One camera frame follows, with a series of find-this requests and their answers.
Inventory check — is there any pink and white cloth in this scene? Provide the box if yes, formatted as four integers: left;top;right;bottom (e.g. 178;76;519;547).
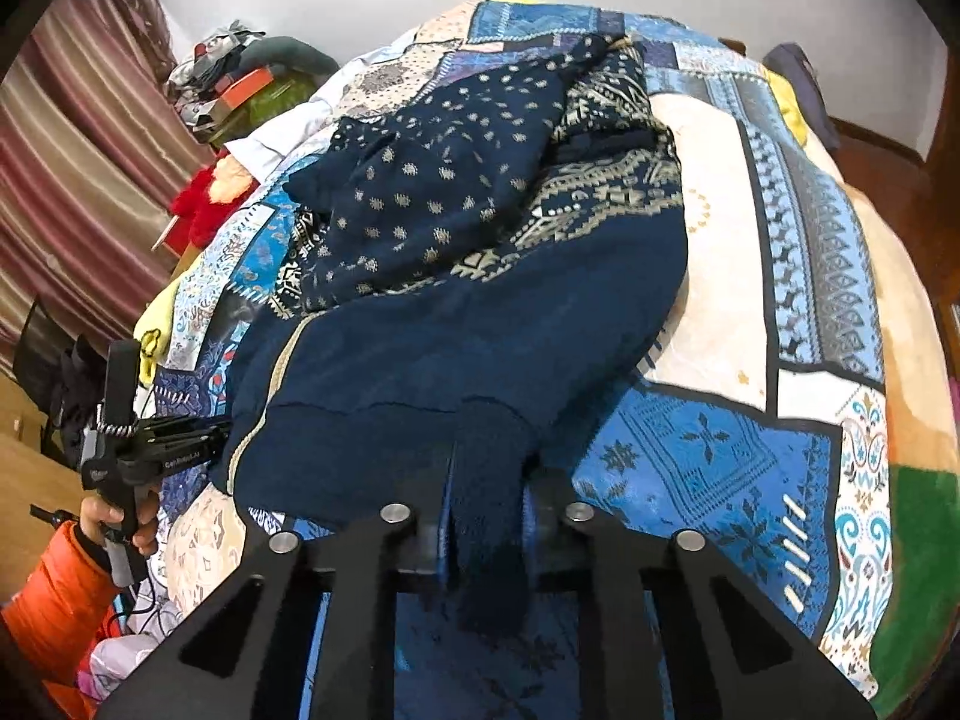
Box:
79;631;163;703

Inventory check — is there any red plush toy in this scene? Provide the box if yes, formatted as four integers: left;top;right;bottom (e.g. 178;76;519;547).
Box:
171;154;254;248

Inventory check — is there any grey backpack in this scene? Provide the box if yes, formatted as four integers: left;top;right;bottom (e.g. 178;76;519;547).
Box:
763;43;841;151

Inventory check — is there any striped red beige curtain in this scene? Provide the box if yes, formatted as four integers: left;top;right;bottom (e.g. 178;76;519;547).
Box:
0;0;218;376

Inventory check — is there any green patterned table cover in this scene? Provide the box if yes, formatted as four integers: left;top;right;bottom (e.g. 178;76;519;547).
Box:
210;71;316;148

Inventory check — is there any yellow blanket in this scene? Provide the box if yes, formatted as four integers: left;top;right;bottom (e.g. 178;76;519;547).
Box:
765;71;812;146

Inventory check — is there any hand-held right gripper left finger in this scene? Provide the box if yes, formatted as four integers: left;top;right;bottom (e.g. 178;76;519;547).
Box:
97;442;451;720

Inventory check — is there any thin black cable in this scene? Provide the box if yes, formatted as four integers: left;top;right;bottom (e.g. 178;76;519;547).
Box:
109;562;177;640

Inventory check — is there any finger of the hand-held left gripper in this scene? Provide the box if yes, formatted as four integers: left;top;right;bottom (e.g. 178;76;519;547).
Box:
142;415;235;445

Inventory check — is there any navy patterned zip hoodie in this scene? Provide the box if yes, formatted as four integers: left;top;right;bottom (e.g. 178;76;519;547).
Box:
210;34;691;635

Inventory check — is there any person's left hand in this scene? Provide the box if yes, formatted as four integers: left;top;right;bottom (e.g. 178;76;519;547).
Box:
81;493;160;557

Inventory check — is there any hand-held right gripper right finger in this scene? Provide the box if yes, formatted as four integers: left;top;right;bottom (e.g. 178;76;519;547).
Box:
529;476;877;720

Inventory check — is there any pile of clothes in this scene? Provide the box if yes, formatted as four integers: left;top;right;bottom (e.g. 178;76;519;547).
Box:
166;21;267;128

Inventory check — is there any orange box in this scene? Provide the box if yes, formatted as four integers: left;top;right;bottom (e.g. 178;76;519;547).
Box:
217;67;275;114

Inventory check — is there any blue patchwork quilt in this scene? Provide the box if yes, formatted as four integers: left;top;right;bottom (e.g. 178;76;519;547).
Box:
142;0;893;720

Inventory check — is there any yellow plush toy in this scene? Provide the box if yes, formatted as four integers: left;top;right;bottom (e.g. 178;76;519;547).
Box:
135;277;185;383

